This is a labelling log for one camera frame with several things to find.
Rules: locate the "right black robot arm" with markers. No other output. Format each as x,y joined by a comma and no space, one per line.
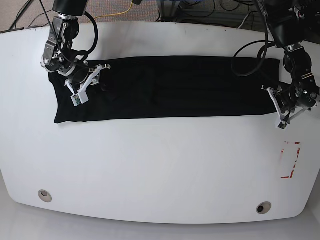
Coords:
59,55

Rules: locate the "black t-shirt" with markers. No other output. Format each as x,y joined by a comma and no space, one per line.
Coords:
172,87

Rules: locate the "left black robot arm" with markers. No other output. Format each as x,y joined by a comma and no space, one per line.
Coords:
286,24

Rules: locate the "red tape rectangle marking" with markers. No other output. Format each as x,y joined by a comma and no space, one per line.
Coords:
288,159

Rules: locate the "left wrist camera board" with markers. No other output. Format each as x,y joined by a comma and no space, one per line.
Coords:
282,125

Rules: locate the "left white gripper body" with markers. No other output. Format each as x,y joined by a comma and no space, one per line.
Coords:
305,101

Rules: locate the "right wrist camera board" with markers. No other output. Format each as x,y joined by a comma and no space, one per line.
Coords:
76,100

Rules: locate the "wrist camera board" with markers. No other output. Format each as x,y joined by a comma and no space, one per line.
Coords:
282,125
76,100

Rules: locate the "left table cable grommet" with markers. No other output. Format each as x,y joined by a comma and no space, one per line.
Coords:
45,196

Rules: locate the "right table cable grommet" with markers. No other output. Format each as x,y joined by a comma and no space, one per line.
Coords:
263,208

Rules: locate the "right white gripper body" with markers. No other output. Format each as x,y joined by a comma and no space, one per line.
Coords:
92,79

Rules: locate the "table cable grommet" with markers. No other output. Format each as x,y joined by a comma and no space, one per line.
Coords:
45,196
263,208

